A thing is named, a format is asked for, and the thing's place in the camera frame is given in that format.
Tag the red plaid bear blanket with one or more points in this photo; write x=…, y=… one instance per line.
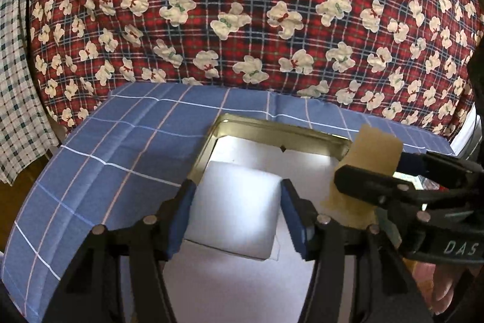
x=245, y=5

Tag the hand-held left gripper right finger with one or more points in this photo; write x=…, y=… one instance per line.
x=294, y=221

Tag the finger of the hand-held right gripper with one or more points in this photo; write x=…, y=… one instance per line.
x=363, y=183
x=412, y=163

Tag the person's right hand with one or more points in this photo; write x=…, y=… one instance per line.
x=442, y=289

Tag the blue plaid bed sheet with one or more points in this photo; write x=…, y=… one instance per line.
x=113, y=164

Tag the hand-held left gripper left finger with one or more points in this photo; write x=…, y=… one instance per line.
x=181, y=221

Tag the white foam block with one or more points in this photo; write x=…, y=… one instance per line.
x=234, y=205

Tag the gold rectangular tin box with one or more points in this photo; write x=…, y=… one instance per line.
x=264, y=151

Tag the yellow sponge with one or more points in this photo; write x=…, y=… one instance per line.
x=374, y=149

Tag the green white checked cloth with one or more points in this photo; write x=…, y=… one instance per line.
x=19, y=99

